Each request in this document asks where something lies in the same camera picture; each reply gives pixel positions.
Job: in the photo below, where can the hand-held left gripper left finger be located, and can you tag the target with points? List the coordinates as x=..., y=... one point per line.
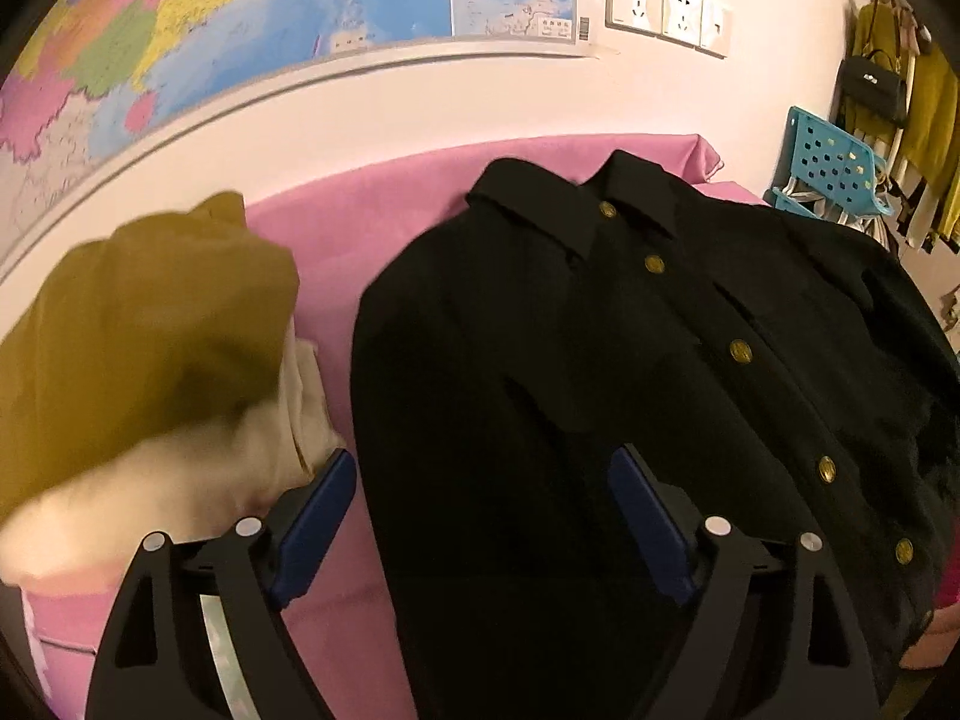
x=315, y=525

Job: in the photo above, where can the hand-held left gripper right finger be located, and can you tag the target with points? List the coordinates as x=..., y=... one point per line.
x=649, y=525

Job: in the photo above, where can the black shirt with gold buttons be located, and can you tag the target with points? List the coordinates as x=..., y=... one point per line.
x=525, y=330

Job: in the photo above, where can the cream cloth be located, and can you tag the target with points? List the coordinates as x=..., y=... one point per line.
x=150, y=495

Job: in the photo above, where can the mustard cloth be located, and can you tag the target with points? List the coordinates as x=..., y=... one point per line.
x=135, y=330

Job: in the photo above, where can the pink bed sheet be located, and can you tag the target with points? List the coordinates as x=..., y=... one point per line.
x=360, y=210

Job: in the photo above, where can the striped cloth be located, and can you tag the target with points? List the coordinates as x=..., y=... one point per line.
x=802, y=193

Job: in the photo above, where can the blue perforated plastic chair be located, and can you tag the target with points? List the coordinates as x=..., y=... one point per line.
x=825, y=157

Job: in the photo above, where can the black handbag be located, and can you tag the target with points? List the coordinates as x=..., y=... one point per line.
x=874, y=90

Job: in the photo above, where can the mustard hanging jacket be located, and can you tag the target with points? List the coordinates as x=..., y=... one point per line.
x=934, y=112

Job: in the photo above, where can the colourful wall map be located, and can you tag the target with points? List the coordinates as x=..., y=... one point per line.
x=225, y=15

